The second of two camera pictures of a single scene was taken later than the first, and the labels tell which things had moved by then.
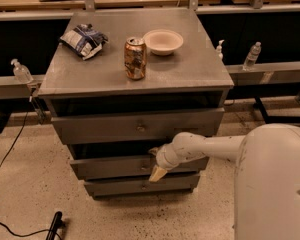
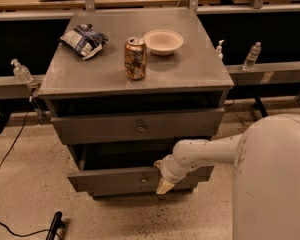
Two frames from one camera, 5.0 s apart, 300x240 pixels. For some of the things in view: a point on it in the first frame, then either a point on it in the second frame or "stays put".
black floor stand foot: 56,224 stays put
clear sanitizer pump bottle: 21,72 stays put
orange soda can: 135,56 stays put
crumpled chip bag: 85,40 stays put
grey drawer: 132,168 → 140,178
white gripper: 164,158 → 167,172
